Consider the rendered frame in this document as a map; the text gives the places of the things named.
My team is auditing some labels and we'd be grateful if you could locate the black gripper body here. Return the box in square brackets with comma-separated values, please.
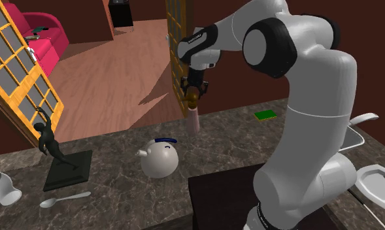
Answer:
[186, 68, 207, 89]

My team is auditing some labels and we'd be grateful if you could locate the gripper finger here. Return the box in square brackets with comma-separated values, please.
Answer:
[180, 76, 191, 101]
[199, 80, 210, 98]

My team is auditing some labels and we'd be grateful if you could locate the pink bottle with brown top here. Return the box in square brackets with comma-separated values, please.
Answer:
[183, 90, 201, 135]

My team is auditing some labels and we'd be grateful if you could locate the wooden lattice door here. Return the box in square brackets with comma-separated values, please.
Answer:
[164, 0, 195, 118]

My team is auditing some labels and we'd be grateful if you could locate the green sponge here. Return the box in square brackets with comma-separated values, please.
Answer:
[254, 109, 278, 122]

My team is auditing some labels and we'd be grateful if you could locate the black cabinet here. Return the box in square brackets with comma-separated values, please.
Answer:
[108, 0, 135, 30]

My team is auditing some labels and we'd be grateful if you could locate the dark robot stand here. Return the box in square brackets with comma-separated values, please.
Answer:
[188, 162, 340, 230]

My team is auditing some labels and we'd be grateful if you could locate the pink sofa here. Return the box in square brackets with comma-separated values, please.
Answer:
[2, 2, 71, 78]

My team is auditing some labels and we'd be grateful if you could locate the black dancer figure on base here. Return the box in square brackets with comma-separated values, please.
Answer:
[33, 106, 93, 193]

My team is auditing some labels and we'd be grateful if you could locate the steel sink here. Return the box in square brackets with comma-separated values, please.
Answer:
[339, 125, 366, 152]

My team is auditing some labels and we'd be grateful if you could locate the silver tap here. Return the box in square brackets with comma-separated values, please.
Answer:
[348, 112, 380, 127]

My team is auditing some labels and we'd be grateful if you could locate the wooden door with glass panes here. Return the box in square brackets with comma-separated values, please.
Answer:
[0, 0, 65, 148]

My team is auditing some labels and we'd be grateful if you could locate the silver spoon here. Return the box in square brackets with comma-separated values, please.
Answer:
[39, 191, 92, 209]

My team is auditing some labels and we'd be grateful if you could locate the white octagonal plate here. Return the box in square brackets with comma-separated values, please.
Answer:
[354, 163, 385, 210]

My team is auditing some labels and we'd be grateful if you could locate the white cup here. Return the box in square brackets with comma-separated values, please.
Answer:
[0, 171, 23, 207]

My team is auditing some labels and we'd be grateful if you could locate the white teapot with blue handle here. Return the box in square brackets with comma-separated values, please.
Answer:
[135, 137, 180, 180]

